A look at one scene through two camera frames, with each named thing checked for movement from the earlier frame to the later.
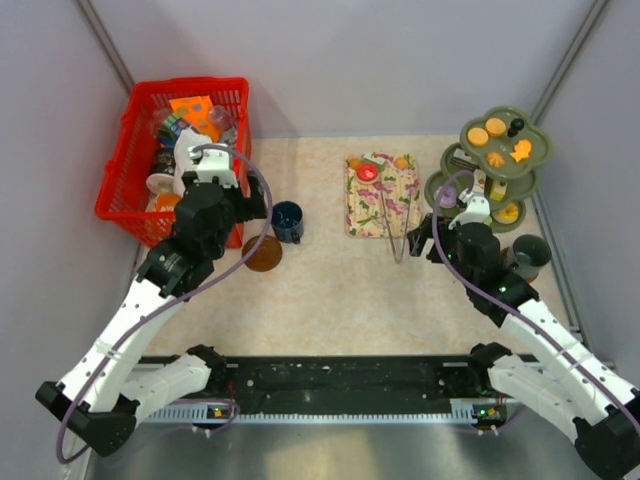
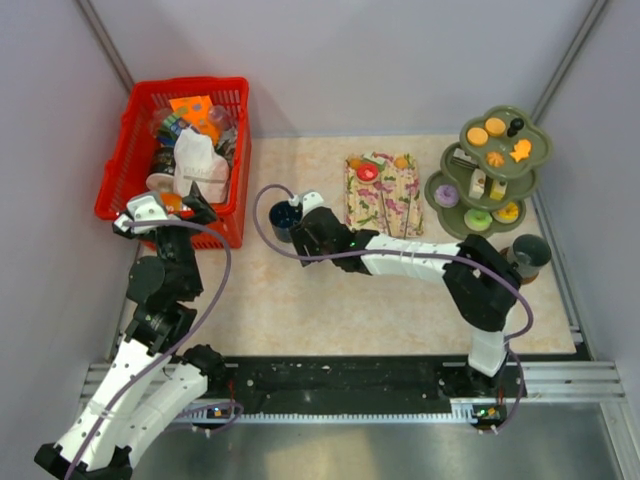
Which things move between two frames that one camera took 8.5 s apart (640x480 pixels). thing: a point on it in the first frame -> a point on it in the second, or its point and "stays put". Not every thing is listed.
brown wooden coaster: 530,278 stays put
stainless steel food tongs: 389,228 stays put
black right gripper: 417,239 -> 301,238
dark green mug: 531,252 stays put
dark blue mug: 287,220 stays put
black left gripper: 249,208 -> 205,213
